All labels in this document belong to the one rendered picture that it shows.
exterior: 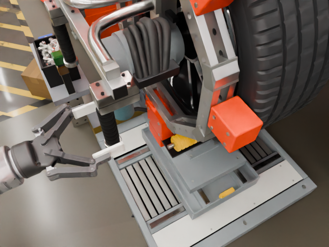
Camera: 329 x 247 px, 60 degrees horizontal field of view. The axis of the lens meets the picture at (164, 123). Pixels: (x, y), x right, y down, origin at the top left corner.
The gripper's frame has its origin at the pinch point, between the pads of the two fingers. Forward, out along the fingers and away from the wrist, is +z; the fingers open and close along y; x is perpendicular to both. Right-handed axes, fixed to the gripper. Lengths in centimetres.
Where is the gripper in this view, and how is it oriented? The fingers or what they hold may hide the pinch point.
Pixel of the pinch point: (107, 125)
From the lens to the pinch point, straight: 66.7
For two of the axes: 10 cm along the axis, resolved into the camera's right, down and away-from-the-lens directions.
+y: 4.8, 7.1, -5.2
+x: 0.0, -5.9, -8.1
